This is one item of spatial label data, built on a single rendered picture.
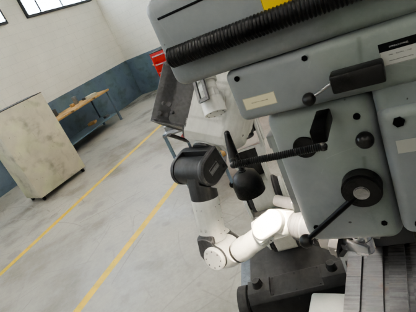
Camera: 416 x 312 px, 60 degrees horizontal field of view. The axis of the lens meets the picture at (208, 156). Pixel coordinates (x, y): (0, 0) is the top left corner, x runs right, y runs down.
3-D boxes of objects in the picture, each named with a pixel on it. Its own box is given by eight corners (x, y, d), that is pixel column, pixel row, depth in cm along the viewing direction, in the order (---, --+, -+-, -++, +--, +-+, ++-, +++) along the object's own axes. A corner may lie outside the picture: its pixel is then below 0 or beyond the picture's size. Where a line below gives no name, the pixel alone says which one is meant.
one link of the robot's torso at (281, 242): (267, 236, 197) (238, 180, 167) (303, 226, 192) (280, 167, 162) (272, 260, 185) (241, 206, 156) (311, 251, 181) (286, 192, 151)
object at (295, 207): (293, 213, 86) (265, 137, 79) (296, 203, 89) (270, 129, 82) (310, 212, 84) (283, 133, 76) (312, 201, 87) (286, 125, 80)
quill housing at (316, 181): (308, 246, 79) (260, 116, 67) (320, 191, 95) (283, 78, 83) (407, 243, 69) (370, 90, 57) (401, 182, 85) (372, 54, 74)
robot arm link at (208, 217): (196, 268, 118) (181, 204, 114) (217, 249, 129) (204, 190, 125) (226, 272, 112) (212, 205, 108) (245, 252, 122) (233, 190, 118)
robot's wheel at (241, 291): (249, 305, 191) (236, 277, 183) (258, 303, 189) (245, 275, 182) (250, 338, 173) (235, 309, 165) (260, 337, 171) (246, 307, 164)
